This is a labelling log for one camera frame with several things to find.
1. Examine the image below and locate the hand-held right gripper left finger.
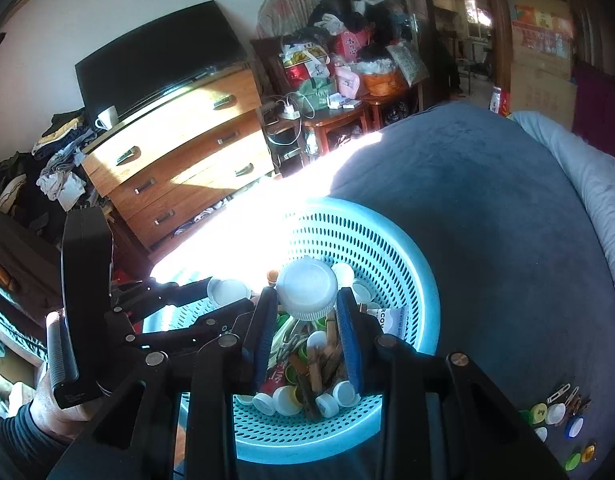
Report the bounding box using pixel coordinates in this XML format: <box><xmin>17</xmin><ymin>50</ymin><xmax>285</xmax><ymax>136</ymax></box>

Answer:
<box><xmin>47</xmin><ymin>287</ymin><xmax>280</xmax><ymax>480</ymax></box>

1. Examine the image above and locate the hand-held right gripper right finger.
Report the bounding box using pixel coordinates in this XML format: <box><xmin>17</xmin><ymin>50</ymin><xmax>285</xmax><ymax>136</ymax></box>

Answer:
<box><xmin>336</xmin><ymin>287</ymin><xmax>569</xmax><ymax>480</ymax></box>

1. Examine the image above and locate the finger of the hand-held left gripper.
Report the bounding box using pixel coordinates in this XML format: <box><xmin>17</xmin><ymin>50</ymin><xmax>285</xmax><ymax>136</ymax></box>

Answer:
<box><xmin>130</xmin><ymin>299</ymin><xmax>254</xmax><ymax>356</ymax></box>
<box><xmin>111</xmin><ymin>276</ymin><xmax>214</xmax><ymax>312</ymax></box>

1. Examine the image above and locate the wide white bottle cap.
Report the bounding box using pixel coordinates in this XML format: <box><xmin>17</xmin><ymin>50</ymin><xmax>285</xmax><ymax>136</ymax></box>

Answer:
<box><xmin>207</xmin><ymin>277</ymin><xmax>252</xmax><ymax>309</ymax></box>

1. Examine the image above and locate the large white jar lid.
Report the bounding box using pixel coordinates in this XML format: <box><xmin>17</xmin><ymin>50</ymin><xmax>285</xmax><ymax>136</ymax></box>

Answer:
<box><xmin>276</xmin><ymin>256</ymin><xmax>339</xmax><ymax>322</ymax></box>

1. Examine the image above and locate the light blue perforated basket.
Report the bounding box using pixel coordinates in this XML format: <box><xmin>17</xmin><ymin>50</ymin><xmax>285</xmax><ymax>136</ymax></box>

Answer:
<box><xmin>142</xmin><ymin>197</ymin><xmax>441</xmax><ymax>465</ymax></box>

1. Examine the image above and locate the person's left forearm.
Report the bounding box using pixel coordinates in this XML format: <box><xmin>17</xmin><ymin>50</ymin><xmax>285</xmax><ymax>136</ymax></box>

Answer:
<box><xmin>0</xmin><ymin>402</ymin><xmax>75</xmax><ymax>480</ymax></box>

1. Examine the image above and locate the person's left hand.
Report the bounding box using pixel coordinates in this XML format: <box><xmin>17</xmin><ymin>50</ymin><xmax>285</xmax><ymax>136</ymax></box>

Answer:
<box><xmin>30</xmin><ymin>370</ymin><xmax>97</xmax><ymax>442</ymax></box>

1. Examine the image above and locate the pile of wooden clothespins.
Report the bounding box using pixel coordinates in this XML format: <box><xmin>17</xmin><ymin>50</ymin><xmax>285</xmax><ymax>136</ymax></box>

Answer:
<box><xmin>287</xmin><ymin>310</ymin><xmax>349</xmax><ymax>413</ymax></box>

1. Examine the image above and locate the white printed packet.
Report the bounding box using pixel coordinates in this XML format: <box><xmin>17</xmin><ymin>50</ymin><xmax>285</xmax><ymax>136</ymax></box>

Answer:
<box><xmin>366</xmin><ymin>307</ymin><xmax>409</xmax><ymax>343</ymax></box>

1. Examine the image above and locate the pile of bottle caps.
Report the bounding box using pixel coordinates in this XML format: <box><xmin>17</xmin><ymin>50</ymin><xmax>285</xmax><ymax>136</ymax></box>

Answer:
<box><xmin>234</xmin><ymin>260</ymin><xmax>388</xmax><ymax>418</ymax></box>

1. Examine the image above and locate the pile of folded clothes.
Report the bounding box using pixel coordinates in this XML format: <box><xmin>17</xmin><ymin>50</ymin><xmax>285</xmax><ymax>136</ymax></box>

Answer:
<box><xmin>31</xmin><ymin>110</ymin><xmax>99</xmax><ymax>212</ymax></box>

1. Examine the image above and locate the wooden chest of drawers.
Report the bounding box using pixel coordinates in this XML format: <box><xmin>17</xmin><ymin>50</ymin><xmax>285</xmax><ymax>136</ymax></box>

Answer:
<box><xmin>81</xmin><ymin>62</ymin><xmax>279</xmax><ymax>257</ymax></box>

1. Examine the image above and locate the white mug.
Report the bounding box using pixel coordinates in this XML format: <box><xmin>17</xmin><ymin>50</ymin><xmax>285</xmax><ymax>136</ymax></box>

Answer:
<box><xmin>94</xmin><ymin>105</ymin><xmax>119</xmax><ymax>131</ymax></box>

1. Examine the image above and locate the dark blue blanket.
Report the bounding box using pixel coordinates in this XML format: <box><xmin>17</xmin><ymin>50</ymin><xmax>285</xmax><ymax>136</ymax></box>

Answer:
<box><xmin>150</xmin><ymin>101</ymin><xmax>615</xmax><ymax>480</ymax></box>

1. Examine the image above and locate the wooden side table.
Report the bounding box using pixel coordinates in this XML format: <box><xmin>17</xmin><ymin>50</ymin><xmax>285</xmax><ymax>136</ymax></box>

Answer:
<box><xmin>302</xmin><ymin>100</ymin><xmax>371</xmax><ymax>162</ymax></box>

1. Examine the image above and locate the black flat television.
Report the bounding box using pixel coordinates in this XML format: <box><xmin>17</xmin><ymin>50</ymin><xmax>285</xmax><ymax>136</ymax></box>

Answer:
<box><xmin>74</xmin><ymin>1</ymin><xmax>248</xmax><ymax>122</ymax></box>

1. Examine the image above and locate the green bag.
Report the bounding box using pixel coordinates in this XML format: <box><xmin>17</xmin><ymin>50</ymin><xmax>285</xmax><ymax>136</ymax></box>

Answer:
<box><xmin>297</xmin><ymin>79</ymin><xmax>339</xmax><ymax>112</ymax></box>

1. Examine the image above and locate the pink bag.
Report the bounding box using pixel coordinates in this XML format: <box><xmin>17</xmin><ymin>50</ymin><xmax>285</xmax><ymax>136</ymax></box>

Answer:
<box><xmin>334</xmin><ymin>67</ymin><xmax>369</xmax><ymax>100</ymax></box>

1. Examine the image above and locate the red and white bag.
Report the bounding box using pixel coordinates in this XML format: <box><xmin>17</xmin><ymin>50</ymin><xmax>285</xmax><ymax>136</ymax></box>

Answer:
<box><xmin>281</xmin><ymin>44</ymin><xmax>334</xmax><ymax>87</ymax></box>

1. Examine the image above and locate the orange bag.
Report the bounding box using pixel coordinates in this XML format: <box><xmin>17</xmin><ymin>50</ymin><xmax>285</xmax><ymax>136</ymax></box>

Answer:
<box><xmin>361</xmin><ymin>59</ymin><xmax>409</xmax><ymax>97</ymax></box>

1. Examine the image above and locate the red and white packet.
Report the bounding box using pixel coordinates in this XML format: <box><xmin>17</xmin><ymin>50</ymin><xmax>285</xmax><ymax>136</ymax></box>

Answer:
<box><xmin>489</xmin><ymin>87</ymin><xmax>511</xmax><ymax>117</ymax></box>

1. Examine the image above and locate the printed cushion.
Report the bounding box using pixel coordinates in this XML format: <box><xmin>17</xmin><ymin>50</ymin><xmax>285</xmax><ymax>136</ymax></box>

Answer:
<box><xmin>386</xmin><ymin>41</ymin><xmax>431</xmax><ymax>87</ymax></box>

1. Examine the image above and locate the grey quilt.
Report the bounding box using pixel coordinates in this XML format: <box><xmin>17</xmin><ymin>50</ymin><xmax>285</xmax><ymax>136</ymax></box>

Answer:
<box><xmin>512</xmin><ymin>110</ymin><xmax>615</xmax><ymax>378</ymax></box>

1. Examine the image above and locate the red printed box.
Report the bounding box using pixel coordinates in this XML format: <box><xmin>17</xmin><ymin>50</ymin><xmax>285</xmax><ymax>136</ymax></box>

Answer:
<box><xmin>331</xmin><ymin>29</ymin><xmax>374</xmax><ymax>62</ymax></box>

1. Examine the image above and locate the round wicker chair back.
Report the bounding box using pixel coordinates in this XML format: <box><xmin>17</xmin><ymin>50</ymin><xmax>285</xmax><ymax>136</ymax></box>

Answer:
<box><xmin>257</xmin><ymin>0</ymin><xmax>348</xmax><ymax>43</ymax></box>

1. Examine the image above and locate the pile of black clothes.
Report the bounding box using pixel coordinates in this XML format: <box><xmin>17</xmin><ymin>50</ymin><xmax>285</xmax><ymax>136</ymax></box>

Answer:
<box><xmin>307</xmin><ymin>0</ymin><xmax>391</xmax><ymax>38</ymax></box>

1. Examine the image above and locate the stack of cardboard boxes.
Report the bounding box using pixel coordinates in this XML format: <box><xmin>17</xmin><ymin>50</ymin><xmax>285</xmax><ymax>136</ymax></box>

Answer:
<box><xmin>509</xmin><ymin>2</ymin><xmax>577</xmax><ymax>128</ymax></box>

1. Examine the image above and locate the maroon cloth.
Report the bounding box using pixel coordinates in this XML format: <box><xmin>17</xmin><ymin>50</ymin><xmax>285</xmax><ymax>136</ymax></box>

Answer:
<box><xmin>571</xmin><ymin>61</ymin><xmax>615</xmax><ymax>162</ymax></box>

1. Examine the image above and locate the wooden door post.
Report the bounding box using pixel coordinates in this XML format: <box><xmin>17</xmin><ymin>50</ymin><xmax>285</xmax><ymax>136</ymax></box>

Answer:
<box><xmin>480</xmin><ymin>0</ymin><xmax>514</xmax><ymax>107</ymax></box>

